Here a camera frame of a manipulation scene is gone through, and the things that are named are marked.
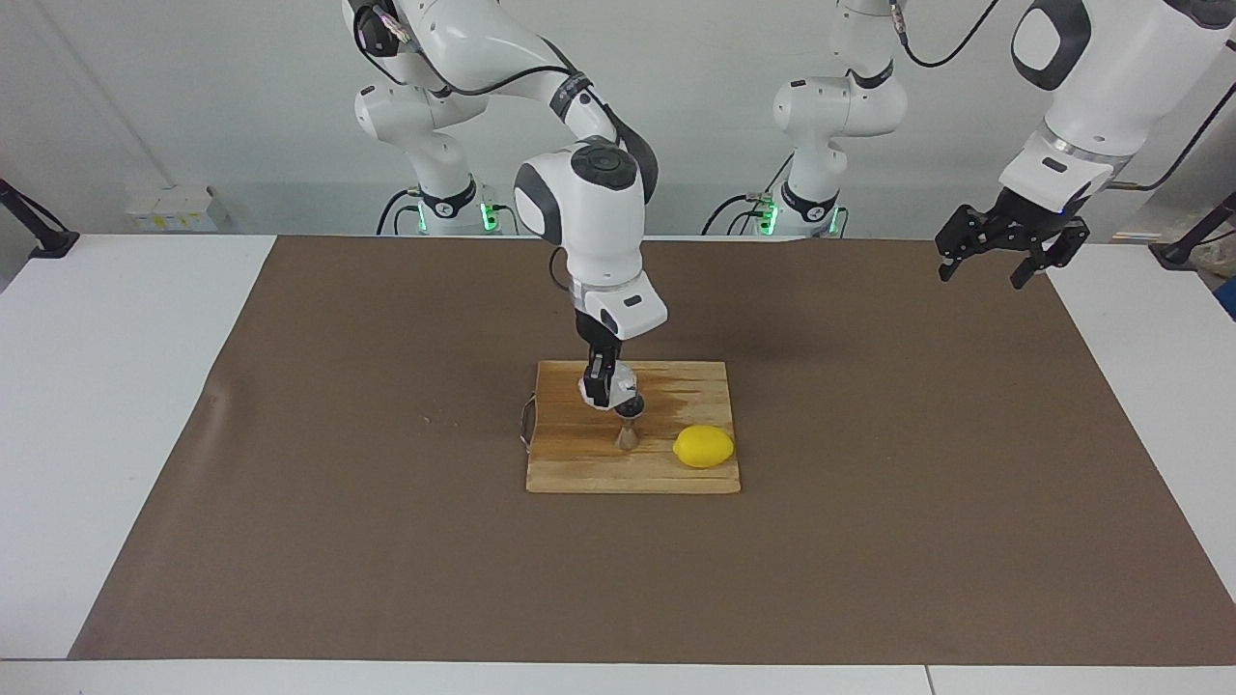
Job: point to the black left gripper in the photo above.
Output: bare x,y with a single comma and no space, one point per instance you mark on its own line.
1028,220

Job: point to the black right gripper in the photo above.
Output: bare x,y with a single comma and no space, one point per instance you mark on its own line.
599,346

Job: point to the clear glass cup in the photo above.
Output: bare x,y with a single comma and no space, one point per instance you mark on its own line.
624,381

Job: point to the steel double jigger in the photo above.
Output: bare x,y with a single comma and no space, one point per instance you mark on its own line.
629,439

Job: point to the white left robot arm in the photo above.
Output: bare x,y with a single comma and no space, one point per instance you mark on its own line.
1091,97

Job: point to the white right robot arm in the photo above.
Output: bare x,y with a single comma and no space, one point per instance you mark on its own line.
589,212

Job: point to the yellow lemon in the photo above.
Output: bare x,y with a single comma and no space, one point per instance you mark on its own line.
703,447

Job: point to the crumpled clear plastic bag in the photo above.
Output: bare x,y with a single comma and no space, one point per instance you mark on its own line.
1219,259

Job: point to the blue object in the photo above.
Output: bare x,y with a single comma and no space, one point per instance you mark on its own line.
1229,297

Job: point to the brown table mat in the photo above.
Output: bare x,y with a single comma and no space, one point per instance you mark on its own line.
290,531

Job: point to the white socket box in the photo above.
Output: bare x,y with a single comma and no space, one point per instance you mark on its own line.
174,208

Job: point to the black clamp mount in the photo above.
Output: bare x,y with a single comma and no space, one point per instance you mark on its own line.
1173,256
53,243

